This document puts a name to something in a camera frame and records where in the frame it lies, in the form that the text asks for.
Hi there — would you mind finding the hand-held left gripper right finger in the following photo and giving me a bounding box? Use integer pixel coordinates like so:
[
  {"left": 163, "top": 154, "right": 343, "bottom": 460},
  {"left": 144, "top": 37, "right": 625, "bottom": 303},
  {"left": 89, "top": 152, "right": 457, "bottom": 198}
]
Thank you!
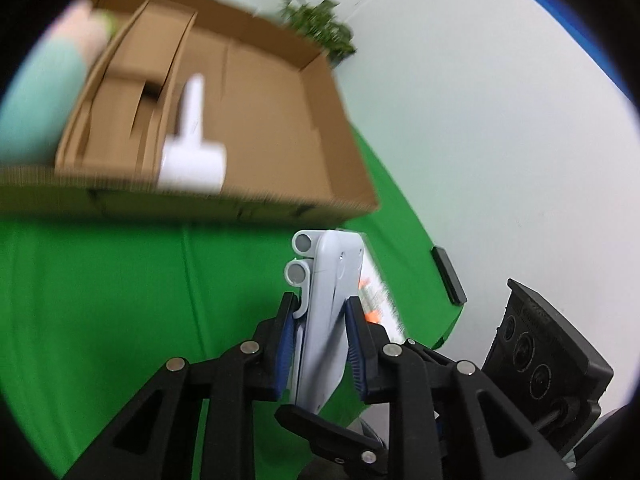
[{"left": 344, "top": 296, "right": 576, "bottom": 480}]

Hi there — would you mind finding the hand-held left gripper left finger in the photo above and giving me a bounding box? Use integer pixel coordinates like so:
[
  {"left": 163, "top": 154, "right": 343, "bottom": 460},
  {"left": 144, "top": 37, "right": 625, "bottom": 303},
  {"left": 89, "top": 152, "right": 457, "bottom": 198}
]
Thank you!
[{"left": 62, "top": 291, "right": 301, "bottom": 480}]

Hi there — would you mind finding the white hair dryer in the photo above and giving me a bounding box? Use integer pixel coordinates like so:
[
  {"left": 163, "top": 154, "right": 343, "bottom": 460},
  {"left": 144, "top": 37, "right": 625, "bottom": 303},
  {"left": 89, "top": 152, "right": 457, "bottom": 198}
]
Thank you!
[{"left": 157, "top": 74, "right": 227, "bottom": 193}]

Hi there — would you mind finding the tall green potted plant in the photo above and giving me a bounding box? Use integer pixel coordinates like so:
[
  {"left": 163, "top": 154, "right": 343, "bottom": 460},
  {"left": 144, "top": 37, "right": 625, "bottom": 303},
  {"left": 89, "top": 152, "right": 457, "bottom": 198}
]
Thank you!
[{"left": 277, "top": 0, "right": 357, "bottom": 66}]

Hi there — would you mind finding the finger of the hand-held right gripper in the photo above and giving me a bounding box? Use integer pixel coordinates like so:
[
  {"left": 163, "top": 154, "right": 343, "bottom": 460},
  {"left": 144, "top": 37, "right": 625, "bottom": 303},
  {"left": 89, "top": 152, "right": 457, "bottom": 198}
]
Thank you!
[{"left": 275, "top": 404, "right": 389, "bottom": 477}]

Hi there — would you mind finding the large cardboard box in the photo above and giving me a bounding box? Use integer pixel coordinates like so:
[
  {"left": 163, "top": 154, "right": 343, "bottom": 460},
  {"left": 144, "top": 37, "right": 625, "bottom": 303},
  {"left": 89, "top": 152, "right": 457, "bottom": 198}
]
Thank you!
[{"left": 0, "top": 0, "right": 381, "bottom": 226}]

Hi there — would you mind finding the small black flat object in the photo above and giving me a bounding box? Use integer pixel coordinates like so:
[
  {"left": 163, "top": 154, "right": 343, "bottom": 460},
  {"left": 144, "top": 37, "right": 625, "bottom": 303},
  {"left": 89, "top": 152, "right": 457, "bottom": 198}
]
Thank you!
[{"left": 431, "top": 246, "right": 468, "bottom": 306}]

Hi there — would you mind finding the green tablecloth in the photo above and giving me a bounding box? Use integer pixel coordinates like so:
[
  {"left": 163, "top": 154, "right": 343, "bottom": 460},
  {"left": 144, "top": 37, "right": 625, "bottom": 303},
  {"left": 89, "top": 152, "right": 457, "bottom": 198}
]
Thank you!
[{"left": 0, "top": 125, "right": 466, "bottom": 480}]

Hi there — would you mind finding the light grey folding device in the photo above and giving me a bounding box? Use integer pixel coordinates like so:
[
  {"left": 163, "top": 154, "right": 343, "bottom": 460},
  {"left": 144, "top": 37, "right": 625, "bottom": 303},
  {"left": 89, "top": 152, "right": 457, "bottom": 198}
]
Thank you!
[{"left": 284, "top": 230, "right": 363, "bottom": 416}]

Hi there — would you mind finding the cardboard insert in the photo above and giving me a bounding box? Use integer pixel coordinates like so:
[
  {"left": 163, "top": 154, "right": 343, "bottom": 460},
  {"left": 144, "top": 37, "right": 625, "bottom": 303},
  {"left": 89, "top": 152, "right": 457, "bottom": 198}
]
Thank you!
[{"left": 55, "top": 0, "right": 198, "bottom": 181}]

